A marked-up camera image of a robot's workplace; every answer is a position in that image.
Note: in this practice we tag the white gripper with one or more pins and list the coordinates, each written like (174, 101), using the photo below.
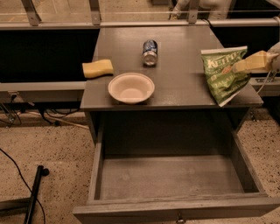
(276, 59)

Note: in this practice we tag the metal drawer knob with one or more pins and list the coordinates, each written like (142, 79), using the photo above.
(180, 219)

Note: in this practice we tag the open grey wooden drawer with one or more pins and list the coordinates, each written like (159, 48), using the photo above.
(141, 182)

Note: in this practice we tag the grey metal railing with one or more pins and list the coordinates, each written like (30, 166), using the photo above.
(77, 14)

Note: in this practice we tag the green jalapeno chip bag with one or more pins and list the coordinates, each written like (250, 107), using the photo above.
(224, 84)

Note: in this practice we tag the black stand leg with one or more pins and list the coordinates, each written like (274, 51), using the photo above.
(25, 205)

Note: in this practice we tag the blue soda can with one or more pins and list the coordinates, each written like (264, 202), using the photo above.
(150, 52)

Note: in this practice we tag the grey wooden cabinet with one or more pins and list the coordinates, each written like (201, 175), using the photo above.
(181, 110)

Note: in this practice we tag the white paper bowl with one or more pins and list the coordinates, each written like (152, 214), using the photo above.
(131, 88)

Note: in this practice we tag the yellow sponge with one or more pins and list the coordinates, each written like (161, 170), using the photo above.
(97, 68)

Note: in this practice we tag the grey metal shelf beam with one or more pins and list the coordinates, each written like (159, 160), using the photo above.
(66, 91)

